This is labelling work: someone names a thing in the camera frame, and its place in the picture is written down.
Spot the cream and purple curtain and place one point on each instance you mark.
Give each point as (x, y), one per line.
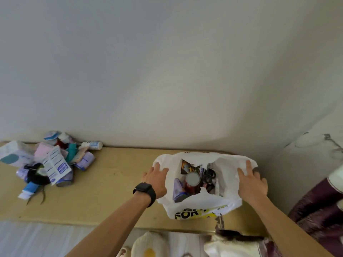
(316, 211)

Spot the person's left hand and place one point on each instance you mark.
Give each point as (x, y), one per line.
(156, 182)

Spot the white blue printed packet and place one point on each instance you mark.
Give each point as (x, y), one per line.
(56, 165)

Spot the person's left forearm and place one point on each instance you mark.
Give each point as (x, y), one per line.
(112, 230)

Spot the small black accessory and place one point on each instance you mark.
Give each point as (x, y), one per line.
(210, 175)

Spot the teal bottle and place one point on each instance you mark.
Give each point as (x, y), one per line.
(71, 152)

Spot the black smartwatch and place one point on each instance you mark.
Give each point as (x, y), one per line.
(144, 188)

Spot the colourful picture packet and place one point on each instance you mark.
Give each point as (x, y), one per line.
(187, 167)

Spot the person's right forearm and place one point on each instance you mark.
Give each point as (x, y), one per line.
(289, 232)

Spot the blue white blister pack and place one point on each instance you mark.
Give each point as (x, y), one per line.
(52, 135)

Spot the white blue bottle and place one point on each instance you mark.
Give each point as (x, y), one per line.
(92, 145)

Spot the black pouch with green label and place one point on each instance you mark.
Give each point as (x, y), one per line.
(37, 180)

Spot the small white tube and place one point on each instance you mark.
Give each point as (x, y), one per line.
(217, 187)

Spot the cream spotted left slipper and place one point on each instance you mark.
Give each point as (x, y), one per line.
(124, 252)

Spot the light wooden cabinet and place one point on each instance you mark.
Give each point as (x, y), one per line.
(112, 190)

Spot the person's right hand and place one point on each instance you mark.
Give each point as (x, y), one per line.
(253, 187)

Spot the white box with teal circle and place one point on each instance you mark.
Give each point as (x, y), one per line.
(16, 153)

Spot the peach sachet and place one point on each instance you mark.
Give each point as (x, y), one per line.
(80, 156)

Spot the pink soft pack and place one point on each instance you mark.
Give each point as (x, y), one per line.
(43, 152)

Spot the white plastic bag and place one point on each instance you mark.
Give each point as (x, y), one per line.
(203, 206)

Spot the lilac white can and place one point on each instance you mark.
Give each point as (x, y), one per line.
(22, 174)
(179, 190)
(85, 161)
(65, 180)

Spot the blue tube with white cap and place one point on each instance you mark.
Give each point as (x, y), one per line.
(29, 188)

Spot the red can with silver lid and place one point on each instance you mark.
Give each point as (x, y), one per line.
(193, 179)

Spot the white bottle with pink cap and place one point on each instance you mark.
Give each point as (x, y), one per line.
(64, 137)

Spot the red bottle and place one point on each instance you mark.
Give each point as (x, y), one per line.
(61, 144)

